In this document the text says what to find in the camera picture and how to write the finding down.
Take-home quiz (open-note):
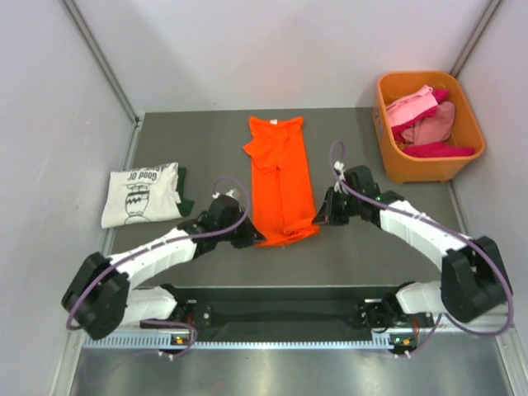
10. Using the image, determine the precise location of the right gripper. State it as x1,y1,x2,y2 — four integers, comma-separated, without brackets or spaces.
313,186,362,226

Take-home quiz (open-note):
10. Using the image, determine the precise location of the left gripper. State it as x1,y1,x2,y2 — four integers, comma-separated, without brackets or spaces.
217,207,265,250

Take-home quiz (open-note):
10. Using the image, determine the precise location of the orange t-shirt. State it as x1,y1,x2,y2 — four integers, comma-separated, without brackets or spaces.
243,116,319,248

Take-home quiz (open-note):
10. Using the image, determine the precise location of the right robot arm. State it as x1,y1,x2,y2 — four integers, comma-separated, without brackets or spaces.
313,162,512,327

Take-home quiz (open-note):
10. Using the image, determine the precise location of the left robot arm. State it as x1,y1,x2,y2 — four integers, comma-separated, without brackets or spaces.
61,194,266,340

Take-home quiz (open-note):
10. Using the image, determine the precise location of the dark green folded t-shirt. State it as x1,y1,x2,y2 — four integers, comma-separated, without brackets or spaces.
176,167,195,217

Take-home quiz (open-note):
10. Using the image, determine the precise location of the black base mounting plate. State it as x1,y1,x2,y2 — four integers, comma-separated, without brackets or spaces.
139,284,434,342

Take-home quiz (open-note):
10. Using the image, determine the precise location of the white printed folded t-shirt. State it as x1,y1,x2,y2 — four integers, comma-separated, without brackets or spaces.
101,163,182,229

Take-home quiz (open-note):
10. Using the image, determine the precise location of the magenta t-shirt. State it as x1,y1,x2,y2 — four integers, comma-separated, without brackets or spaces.
390,87,475,158

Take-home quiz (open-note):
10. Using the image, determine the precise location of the light pink t-shirt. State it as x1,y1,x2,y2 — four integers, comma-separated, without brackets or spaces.
386,85,438,127

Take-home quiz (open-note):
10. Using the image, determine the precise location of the salmon pink t-shirt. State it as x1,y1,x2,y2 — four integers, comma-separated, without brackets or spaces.
401,101,455,145

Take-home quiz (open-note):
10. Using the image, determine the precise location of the orange plastic basket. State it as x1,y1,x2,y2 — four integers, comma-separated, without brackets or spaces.
373,70,486,184

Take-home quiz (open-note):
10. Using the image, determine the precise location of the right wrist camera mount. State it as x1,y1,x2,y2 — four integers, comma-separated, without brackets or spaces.
333,161,348,195

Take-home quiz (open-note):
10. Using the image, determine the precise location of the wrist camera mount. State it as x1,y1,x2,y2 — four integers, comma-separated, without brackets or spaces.
212,189,241,202
333,161,348,195

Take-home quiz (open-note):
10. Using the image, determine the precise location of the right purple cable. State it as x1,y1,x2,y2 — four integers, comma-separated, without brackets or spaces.
328,139,515,358

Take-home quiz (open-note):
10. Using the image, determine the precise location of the purple cable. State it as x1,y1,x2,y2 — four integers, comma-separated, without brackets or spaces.
65,177,252,358
328,139,515,358

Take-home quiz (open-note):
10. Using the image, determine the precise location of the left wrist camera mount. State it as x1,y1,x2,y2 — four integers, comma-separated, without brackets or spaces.
212,189,241,202

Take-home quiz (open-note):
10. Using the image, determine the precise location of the aluminium frame extrusion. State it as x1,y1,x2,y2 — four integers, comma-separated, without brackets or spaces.
65,300,516,333

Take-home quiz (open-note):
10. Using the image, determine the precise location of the slotted cable duct rail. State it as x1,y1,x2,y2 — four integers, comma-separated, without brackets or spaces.
82,328,413,350

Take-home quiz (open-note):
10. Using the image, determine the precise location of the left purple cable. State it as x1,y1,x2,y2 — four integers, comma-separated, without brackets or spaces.
65,177,252,358

